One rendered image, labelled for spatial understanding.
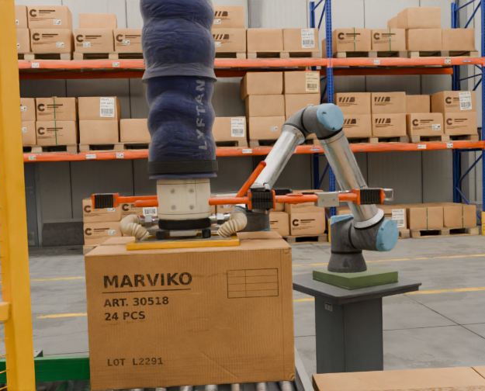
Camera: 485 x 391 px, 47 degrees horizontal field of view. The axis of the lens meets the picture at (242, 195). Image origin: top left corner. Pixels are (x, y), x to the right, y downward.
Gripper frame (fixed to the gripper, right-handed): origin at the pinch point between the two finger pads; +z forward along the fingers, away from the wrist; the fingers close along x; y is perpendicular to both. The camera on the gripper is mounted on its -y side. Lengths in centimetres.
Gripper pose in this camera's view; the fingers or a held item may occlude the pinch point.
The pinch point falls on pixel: (268, 199)
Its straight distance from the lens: 181.0
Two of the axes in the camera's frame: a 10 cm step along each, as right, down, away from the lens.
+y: -10.0, 0.3, -0.4
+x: -0.3, -10.0, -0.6
